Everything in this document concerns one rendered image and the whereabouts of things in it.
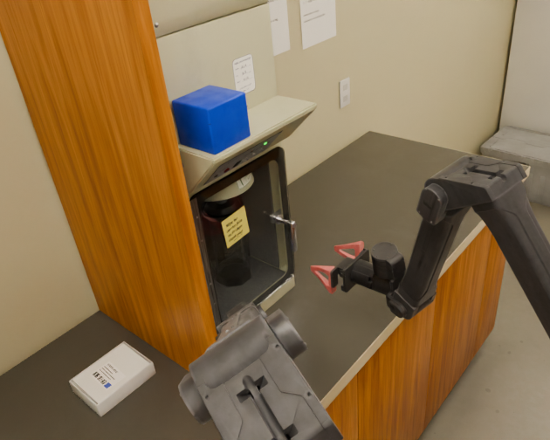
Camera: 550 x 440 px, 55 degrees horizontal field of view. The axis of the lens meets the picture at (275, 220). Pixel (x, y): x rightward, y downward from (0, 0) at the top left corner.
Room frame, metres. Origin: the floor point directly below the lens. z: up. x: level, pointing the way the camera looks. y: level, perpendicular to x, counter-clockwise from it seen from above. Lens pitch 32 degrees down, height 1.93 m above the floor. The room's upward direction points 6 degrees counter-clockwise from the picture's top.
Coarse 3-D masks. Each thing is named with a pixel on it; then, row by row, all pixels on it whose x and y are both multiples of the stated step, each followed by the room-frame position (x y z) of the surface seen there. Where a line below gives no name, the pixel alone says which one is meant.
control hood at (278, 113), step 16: (256, 112) 1.10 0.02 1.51; (272, 112) 1.09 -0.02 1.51; (288, 112) 1.08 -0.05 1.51; (304, 112) 1.08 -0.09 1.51; (256, 128) 1.01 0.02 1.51; (272, 128) 1.01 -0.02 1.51; (288, 128) 1.09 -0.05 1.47; (240, 144) 0.94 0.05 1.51; (256, 144) 0.99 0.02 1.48; (272, 144) 1.12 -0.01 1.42; (192, 160) 0.92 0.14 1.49; (208, 160) 0.89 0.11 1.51; (224, 160) 0.92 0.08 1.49; (192, 176) 0.93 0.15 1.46; (208, 176) 0.93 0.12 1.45
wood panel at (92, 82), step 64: (0, 0) 1.15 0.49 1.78; (64, 0) 0.98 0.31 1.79; (128, 0) 0.85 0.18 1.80; (64, 64) 1.02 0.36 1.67; (128, 64) 0.88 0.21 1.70; (64, 128) 1.08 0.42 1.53; (128, 128) 0.91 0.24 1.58; (64, 192) 1.16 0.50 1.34; (128, 192) 0.95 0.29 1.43; (128, 256) 1.00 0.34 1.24; (192, 256) 0.85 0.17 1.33; (128, 320) 1.07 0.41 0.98; (192, 320) 0.87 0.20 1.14
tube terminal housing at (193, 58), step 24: (216, 24) 1.08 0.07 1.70; (240, 24) 1.13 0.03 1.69; (264, 24) 1.18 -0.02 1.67; (168, 48) 0.99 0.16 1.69; (192, 48) 1.03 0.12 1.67; (216, 48) 1.07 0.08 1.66; (240, 48) 1.12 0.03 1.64; (264, 48) 1.17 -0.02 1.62; (168, 72) 0.98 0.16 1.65; (192, 72) 1.02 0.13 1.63; (216, 72) 1.07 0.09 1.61; (264, 72) 1.17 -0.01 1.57; (168, 96) 0.98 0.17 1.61; (264, 96) 1.16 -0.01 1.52; (192, 192) 0.98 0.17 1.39; (288, 288) 1.17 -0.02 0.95
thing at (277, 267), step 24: (240, 168) 1.08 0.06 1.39; (264, 168) 1.12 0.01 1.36; (216, 192) 1.01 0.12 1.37; (240, 192) 1.06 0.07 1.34; (264, 192) 1.12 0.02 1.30; (216, 216) 1.01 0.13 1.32; (264, 216) 1.11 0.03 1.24; (288, 216) 1.17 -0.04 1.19; (216, 240) 1.00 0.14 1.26; (240, 240) 1.05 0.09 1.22; (264, 240) 1.10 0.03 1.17; (288, 240) 1.17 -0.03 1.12; (216, 264) 0.99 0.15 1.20; (240, 264) 1.04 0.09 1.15; (264, 264) 1.10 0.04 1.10; (288, 264) 1.16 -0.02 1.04; (216, 288) 0.98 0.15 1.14; (240, 288) 1.03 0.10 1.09; (264, 288) 1.09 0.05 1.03
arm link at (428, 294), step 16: (432, 192) 0.68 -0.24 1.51; (416, 208) 0.72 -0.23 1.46; (432, 208) 0.69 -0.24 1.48; (464, 208) 0.71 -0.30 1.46; (432, 224) 0.69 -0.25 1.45; (448, 224) 0.71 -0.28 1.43; (416, 240) 0.78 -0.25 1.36; (432, 240) 0.74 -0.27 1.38; (448, 240) 0.73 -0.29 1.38; (416, 256) 0.79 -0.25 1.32; (432, 256) 0.75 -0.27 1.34; (416, 272) 0.79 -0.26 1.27; (432, 272) 0.77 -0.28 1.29; (400, 288) 0.83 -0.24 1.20; (416, 288) 0.80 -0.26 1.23; (432, 288) 0.81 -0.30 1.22; (416, 304) 0.80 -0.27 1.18
